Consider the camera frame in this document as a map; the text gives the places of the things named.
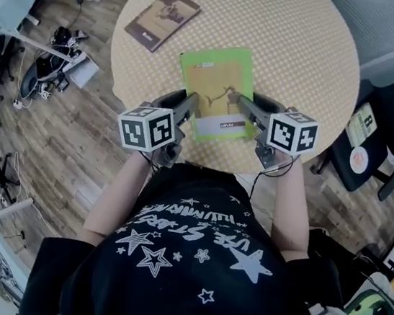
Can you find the person's left forearm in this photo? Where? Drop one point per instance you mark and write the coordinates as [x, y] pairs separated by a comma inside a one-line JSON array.
[[115, 192]]

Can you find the pile of black equipment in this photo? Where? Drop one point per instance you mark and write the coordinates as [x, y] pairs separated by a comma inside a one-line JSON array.
[[53, 64]]

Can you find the black star-print t-shirt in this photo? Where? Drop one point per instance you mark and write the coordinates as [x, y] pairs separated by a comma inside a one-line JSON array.
[[182, 260]]

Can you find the green book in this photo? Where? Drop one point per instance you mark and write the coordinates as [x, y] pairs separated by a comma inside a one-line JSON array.
[[222, 84]]

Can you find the black office chair with stickers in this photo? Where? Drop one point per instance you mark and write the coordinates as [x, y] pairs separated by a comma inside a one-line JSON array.
[[391, 118]]

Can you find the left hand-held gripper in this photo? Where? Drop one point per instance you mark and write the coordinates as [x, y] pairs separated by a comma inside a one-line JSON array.
[[146, 129]]

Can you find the person's right forearm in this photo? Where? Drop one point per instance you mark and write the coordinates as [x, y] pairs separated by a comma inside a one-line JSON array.
[[293, 210]]

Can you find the brown book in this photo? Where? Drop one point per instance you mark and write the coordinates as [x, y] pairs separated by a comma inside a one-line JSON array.
[[161, 21]]

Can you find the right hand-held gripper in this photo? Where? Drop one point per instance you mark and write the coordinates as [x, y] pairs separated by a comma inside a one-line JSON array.
[[291, 132]]

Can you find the white tube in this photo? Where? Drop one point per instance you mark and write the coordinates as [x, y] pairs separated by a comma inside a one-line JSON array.
[[11, 209]]

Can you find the grey sofa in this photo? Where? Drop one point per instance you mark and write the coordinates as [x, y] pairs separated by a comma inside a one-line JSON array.
[[382, 26]]

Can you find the yellow dotted tablecloth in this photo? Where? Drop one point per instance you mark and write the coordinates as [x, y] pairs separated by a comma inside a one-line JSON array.
[[288, 49]]

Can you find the white power strip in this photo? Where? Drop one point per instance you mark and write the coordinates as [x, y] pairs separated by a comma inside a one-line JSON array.
[[18, 103]]

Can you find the grey flat box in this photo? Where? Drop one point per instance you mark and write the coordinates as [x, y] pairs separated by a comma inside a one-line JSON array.
[[83, 71]]

